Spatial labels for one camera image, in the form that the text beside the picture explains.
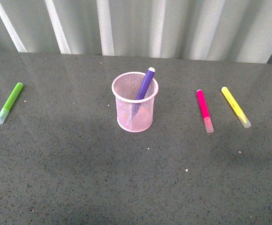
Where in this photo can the purple highlighter pen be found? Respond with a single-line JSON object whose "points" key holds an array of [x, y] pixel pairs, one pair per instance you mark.
{"points": [[143, 89]]}

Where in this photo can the pink highlighter pen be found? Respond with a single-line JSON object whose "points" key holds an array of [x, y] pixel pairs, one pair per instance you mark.
{"points": [[204, 111]]}

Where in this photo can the pink mesh pen cup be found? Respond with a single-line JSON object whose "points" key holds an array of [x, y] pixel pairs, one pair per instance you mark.
{"points": [[125, 89]]}

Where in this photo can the yellow highlighter pen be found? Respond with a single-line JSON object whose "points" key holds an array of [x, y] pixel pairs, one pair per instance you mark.
{"points": [[236, 108]]}

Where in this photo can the white pleated curtain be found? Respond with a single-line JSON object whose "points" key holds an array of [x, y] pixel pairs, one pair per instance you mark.
{"points": [[232, 30]]}

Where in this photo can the green highlighter pen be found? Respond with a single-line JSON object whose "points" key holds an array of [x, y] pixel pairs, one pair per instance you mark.
{"points": [[10, 102]]}

